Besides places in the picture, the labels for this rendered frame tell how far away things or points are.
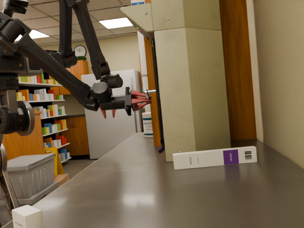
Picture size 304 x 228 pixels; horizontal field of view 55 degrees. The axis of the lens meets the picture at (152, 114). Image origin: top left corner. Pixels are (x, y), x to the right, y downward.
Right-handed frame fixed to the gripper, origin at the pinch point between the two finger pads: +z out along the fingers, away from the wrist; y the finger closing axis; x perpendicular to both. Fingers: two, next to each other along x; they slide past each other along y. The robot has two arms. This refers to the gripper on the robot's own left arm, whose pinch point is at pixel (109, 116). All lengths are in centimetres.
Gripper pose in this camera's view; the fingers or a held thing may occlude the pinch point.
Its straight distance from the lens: 156.9
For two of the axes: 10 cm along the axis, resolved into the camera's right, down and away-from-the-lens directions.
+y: 9.9, -0.9, -1.4
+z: 1.0, 9.9, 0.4
